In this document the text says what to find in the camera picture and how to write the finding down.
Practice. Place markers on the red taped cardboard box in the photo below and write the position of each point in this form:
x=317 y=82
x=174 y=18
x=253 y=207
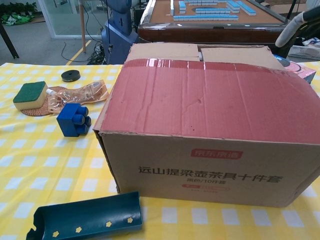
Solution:
x=200 y=105

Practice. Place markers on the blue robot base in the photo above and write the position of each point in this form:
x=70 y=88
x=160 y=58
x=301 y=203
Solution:
x=117 y=37

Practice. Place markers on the clear plastic spout pouch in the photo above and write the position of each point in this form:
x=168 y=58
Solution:
x=82 y=93

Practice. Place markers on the blue toy building brick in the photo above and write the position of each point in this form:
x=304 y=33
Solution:
x=70 y=122

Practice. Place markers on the black round disc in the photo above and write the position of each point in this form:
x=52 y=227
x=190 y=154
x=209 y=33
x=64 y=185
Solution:
x=70 y=75

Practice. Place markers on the brown mahjong table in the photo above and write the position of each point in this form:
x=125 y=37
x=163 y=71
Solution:
x=212 y=31

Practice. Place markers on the dark teal flower-dotted holder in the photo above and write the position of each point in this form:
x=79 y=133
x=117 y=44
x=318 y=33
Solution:
x=95 y=210

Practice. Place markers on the mahjong tile rows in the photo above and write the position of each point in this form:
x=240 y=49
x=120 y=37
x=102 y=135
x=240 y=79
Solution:
x=205 y=11

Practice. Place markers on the yellow white checkered tablecloth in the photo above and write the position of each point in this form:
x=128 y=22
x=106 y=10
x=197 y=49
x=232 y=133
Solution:
x=50 y=162

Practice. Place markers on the wooden pole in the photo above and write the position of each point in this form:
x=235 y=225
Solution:
x=83 y=27

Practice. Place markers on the brown woven round coaster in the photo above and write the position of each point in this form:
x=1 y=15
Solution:
x=37 y=111

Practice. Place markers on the green yellow sponge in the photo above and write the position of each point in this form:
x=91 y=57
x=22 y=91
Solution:
x=30 y=93

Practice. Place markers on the white plastic basket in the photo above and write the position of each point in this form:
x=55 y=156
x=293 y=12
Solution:
x=305 y=52

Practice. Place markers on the white foam padded bar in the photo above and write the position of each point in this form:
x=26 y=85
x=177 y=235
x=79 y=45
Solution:
x=291 y=27

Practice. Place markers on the black table leg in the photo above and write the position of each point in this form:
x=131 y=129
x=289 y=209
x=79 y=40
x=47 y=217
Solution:
x=8 y=41

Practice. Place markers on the green plant pile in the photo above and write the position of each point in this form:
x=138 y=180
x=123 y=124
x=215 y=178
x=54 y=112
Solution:
x=15 y=15

